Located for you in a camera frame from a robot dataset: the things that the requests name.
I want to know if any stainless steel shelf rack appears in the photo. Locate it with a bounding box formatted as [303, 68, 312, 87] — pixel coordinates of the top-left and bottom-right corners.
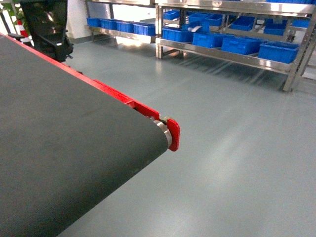
[87, 0, 316, 91]

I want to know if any dark grey conveyor belt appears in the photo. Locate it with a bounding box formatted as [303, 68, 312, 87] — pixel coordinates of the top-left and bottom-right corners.
[0, 36, 168, 237]

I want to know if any green potted plant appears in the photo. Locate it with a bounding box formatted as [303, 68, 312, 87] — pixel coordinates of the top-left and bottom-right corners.
[0, 0, 25, 25]

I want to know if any red conveyor side frame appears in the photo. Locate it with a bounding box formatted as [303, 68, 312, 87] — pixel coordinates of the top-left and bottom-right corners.
[0, 34, 180, 152]

